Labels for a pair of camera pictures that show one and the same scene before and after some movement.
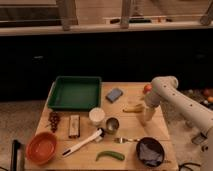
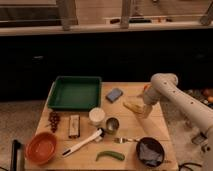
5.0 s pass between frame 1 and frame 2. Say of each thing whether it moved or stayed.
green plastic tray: stayed
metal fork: stayed
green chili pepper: stayed
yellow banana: moved
